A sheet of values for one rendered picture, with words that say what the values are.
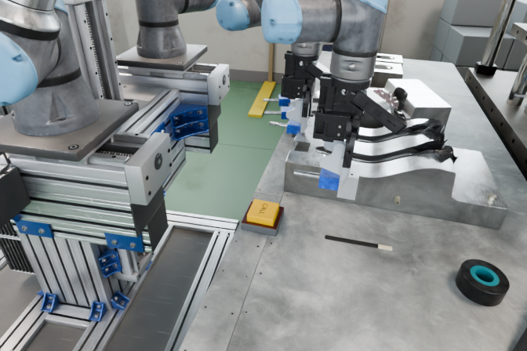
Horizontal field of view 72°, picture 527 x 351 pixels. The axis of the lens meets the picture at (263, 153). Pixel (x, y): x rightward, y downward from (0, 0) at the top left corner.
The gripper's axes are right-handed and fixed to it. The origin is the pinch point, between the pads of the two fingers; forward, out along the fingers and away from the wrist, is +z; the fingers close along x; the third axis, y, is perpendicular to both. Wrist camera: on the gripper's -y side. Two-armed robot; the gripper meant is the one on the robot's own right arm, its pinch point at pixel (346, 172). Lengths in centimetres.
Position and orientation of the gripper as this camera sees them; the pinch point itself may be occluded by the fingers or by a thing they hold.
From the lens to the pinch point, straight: 75.0
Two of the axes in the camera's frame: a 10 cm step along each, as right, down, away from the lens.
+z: -0.3, 8.6, 5.2
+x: -2.6, 4.9, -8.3
